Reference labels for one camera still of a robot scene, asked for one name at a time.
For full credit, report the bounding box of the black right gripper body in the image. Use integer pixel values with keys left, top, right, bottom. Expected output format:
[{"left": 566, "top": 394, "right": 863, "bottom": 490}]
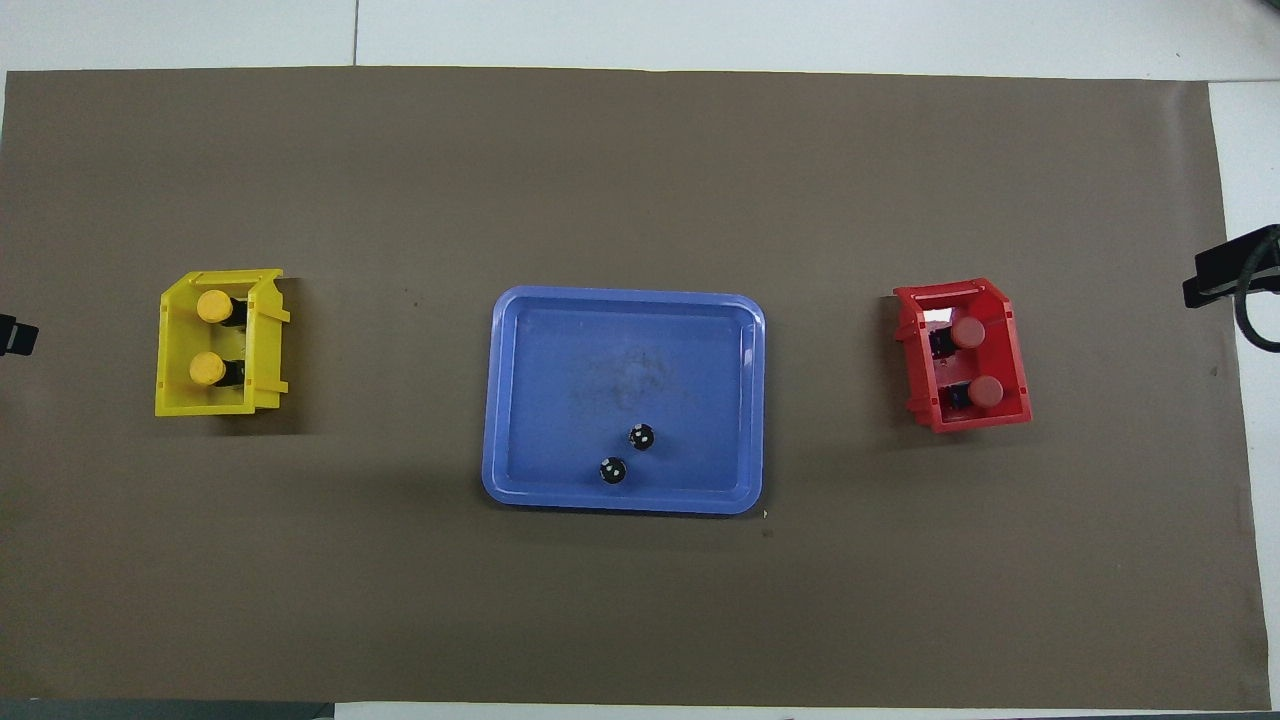
[{"left": 1225, "top": 225, "right": 1280, "bottom": 293}]

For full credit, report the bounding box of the yellow push button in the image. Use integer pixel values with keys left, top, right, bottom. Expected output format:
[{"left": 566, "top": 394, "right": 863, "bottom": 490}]
[
  {"left": 189, "top": 351, "right": 247, "bottom": 389},
  {"left": 196, "top": 289, "right": 249, "bottom": 327}
]

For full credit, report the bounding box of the red push button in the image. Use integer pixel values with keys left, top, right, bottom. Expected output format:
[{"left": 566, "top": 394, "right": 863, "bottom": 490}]
[
  {"left": 929, "top": 316, "right": 987, "bottom": 361},
  {"left": 945, "top": 375, "right": 1005, "bottom": 412}
]

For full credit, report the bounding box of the blue plastic tray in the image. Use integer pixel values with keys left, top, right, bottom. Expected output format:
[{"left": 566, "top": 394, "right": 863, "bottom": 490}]
[{"left": 482, "top": 286, "right": 767, "bottom": 516}]

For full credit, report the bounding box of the yellow plastic bin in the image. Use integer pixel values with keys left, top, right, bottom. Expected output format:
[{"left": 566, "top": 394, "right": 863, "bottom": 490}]
[{"left": 155, "top": 268, "right": 292, "bottom": 418}]

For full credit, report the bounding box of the red plastic bin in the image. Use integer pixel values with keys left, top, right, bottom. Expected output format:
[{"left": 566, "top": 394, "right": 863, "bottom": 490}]
[{"left": 893, "top": 278, "right": 1033, "bottom": 434}]

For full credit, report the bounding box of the brown table mat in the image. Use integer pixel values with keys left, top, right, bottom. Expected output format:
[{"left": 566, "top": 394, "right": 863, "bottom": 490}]
[{"left": 0, "top": 67, "right": 1272, "bottom": 711}]

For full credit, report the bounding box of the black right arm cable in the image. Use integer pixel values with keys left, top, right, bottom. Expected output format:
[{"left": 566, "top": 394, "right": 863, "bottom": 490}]
[{"left": 1234, "top": 235, "right": 1280, "bottom": 353}]

